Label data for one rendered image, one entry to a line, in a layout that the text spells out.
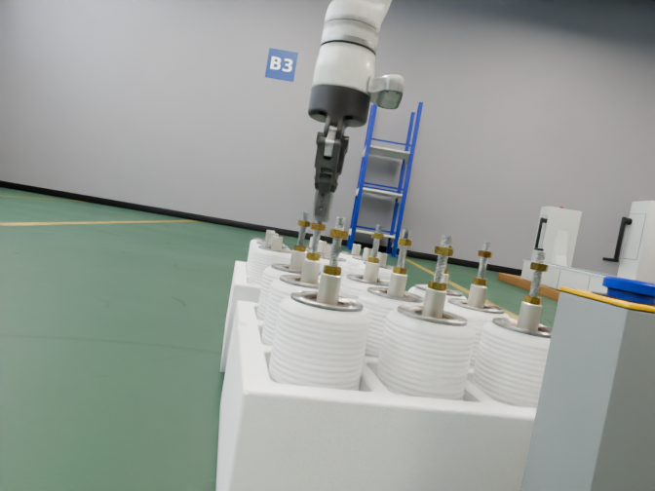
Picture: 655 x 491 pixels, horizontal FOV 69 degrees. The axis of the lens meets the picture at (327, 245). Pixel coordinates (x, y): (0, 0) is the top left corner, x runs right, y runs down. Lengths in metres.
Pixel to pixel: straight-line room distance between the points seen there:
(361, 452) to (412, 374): 0.09
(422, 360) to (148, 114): 6.91
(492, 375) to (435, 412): 0.11
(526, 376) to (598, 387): 0.17
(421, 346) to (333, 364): 0.09
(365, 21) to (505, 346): 0.40
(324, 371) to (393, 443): 0.09
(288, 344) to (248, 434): 0.09
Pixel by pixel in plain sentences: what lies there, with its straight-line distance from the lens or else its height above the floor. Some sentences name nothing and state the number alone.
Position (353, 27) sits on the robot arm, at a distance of 0.61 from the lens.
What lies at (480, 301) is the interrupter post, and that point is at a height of 0.26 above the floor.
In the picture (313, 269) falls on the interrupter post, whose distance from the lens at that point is 0.60.
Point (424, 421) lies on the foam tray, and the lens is 0.48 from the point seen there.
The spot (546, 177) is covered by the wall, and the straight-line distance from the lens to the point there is 7.35.
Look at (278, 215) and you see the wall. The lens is 6.72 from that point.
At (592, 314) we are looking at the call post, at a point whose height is 0.30.
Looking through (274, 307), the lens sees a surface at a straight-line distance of 0.59.
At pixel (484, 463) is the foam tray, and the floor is 0.13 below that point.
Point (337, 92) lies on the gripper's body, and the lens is 0.59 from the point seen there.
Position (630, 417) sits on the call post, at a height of 0.24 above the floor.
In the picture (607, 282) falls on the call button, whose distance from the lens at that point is 0.42.
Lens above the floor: 0.34
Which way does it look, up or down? 3 degrees down
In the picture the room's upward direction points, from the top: 10 degrees clockwise
